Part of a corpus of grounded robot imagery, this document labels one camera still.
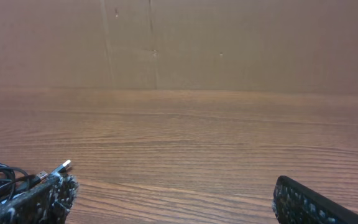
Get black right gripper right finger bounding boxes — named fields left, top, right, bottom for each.
left=272, top=175, right=358, bottom=224

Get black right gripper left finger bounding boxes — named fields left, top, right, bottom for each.
left=0, top=174, right=79, bottom=224

